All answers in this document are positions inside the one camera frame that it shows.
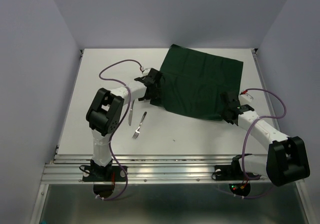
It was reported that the dark green cloth napkin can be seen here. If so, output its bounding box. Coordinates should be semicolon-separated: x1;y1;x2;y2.
150;45;244;121

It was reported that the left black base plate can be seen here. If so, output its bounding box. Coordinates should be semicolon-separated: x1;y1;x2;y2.
79;165;126;182

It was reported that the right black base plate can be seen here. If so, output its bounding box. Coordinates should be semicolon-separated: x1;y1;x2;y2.
211;165;243;181

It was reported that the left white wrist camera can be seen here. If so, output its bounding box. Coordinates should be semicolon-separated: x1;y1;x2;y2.
140;67;151;74

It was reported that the silver fork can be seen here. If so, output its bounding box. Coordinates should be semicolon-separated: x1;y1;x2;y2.
132;111;147;139

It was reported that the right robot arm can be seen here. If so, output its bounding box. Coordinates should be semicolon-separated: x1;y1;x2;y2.
215;90;310;186

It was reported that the aluminium frame rail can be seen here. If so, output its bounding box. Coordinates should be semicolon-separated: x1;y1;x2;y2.
31;48;314;223

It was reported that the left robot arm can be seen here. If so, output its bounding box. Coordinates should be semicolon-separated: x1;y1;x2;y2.
86;68;163;181

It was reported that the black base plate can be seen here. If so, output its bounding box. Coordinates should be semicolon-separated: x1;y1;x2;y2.
79;165;126;182
211;165;243;181

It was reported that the silver table knife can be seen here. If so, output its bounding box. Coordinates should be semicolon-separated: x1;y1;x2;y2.
128;100;135;126

